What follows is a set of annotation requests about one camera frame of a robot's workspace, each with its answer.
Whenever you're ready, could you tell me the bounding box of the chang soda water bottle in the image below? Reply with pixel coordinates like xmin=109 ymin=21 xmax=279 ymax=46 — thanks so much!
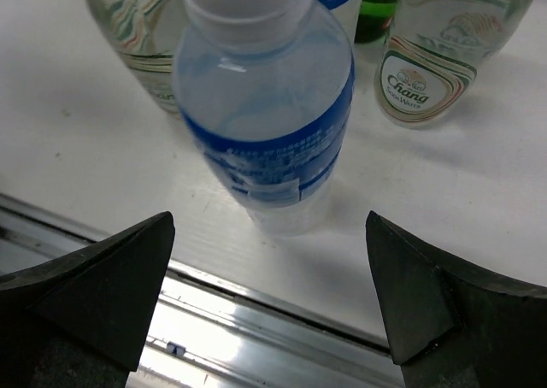
xmin=86 ymin=0 xmax=188 ymax=117
xmin=373 ymin=0 xmax=533 ymax=127

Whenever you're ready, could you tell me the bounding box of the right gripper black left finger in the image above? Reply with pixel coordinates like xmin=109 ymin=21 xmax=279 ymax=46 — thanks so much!
xmin=1 ymin=212 xmax=175 ymax=387

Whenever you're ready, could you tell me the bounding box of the aluminium rail frame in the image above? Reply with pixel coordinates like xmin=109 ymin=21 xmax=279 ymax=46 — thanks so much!
xmin=1 ymin=196 xmax=403 ymax=387

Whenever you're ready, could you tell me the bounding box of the Chang soda water bottle left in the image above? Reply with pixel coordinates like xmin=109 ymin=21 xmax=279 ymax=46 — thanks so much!
xmin=86 ymin=0 xmax=188 ymax=117

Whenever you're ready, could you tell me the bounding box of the green Perrier bottle right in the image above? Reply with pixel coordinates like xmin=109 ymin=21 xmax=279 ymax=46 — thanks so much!
xmin=355 ymin=0 xmax=397 ymax=44

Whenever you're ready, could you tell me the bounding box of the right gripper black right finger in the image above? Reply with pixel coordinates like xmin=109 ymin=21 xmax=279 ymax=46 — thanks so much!
xmin=366 ymin=212 xmax=546 ymax=387

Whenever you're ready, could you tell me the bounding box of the Chang soda water bottle right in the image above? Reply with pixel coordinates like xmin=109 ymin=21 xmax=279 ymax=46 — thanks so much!
xmin=373 ymin=0 xmax=533 ymax=127

